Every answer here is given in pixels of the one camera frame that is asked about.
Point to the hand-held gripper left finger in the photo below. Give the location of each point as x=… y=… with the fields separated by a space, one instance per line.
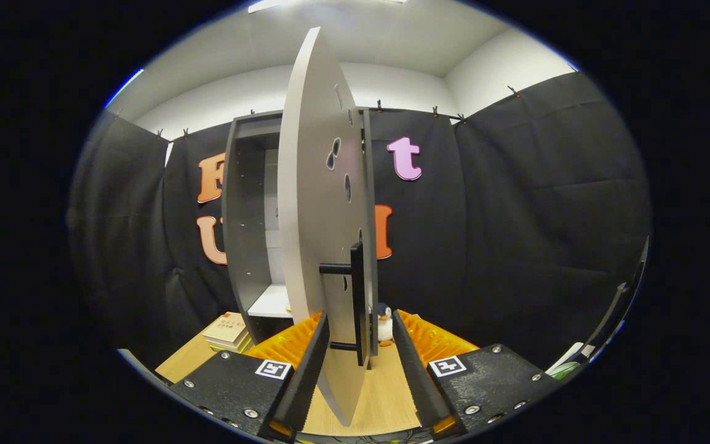
x=306 y=382

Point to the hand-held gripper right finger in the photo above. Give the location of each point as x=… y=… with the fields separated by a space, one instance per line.
x=420 y=382

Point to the dark grey shoe cabinet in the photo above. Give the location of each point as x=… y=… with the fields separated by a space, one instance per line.
x=241 y=216

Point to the white cabinet shelf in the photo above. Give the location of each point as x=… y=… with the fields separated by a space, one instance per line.
x=272 y=302

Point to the penguin plush toy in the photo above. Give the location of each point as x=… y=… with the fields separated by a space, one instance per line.
x=384 y=324

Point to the yellow-edged book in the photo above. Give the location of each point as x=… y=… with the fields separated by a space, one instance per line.
x=241 y=345

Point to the white paper sheet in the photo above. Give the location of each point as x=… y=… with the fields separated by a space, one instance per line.
x=567 y=364

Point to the black backdrop cloth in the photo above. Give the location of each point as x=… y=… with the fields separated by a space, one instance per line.
x=515 y=216

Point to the dark stand rod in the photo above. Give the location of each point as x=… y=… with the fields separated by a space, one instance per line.
x=614 y=302

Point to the row of black cloth clips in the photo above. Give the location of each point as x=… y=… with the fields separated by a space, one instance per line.
x=435 y=111

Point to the short ceiling light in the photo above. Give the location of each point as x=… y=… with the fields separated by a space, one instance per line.
x=127 y=85

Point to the long ceiling light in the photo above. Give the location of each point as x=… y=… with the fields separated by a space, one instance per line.
x=269 y=5

